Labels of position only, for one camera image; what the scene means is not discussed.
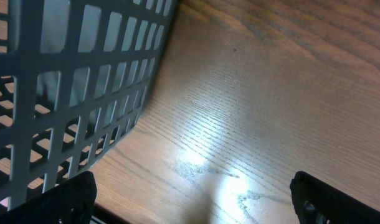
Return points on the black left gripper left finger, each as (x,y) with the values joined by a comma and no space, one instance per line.
(70,202)

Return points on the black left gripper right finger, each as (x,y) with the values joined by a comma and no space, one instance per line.
(317,202)

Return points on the grey plastic mesh basket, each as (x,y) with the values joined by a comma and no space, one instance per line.
(74,78)

